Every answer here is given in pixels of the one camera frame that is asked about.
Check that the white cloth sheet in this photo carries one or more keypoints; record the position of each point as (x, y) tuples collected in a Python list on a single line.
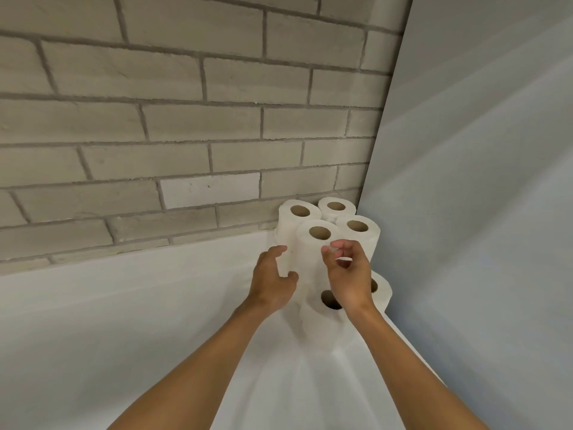
[(134, 317)]

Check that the person's right forearm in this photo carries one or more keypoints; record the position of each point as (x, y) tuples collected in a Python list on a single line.
[(403, 367)]

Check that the stack of white toilet paper rolls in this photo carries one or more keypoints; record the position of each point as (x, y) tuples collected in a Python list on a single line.
[(309, 246)]

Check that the person's left forearm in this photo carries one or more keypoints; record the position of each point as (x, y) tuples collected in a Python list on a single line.
[(201, 376)]

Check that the person's right thumb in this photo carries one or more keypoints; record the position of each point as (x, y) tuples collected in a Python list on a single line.
[(326, 260)]

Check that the person's right hand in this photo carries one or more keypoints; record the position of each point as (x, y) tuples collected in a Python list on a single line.
[(351, 286)]

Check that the person's left thumb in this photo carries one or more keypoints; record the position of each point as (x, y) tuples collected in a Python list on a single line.
[(292, 277)]

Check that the person's left hand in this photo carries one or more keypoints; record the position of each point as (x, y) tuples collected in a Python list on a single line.
[(267, 288)]

